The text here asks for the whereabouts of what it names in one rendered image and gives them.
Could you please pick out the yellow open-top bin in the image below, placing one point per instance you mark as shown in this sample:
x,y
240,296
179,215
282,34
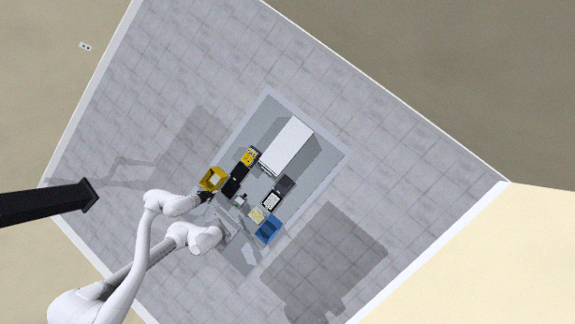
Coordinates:
x,y
207,184

